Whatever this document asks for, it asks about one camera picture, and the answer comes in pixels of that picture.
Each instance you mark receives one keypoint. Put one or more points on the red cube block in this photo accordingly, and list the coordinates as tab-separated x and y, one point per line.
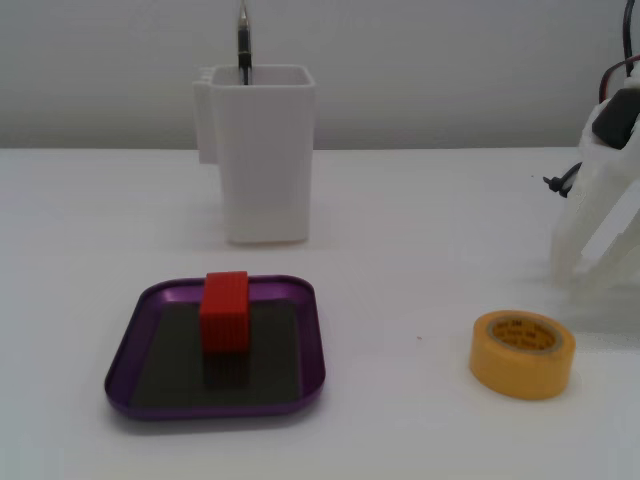
225	315

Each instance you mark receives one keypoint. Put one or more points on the white plastic pen holder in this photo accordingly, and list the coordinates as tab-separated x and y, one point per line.
265	165

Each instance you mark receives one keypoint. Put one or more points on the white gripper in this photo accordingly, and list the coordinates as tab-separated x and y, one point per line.
600	175

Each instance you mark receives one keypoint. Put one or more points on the purple metal tray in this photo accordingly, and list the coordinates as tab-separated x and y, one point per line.
165	365

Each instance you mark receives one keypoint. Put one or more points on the yellow tape roll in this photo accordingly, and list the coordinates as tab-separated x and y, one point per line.
520	377

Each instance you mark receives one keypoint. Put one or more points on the black ballpoint pen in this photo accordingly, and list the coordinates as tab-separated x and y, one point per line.
244	45

